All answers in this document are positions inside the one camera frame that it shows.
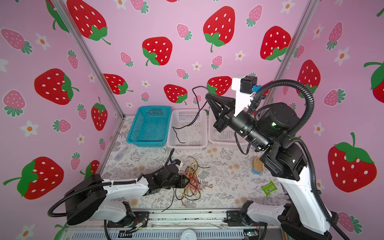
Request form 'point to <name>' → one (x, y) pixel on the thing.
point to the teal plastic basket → (150, 127)
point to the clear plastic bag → (121, 154)
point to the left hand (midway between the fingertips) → (189, 181)
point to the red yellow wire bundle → (194, 187)
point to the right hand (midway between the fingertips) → (207, 93)
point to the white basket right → (226, 137)
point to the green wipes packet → (269, 187)
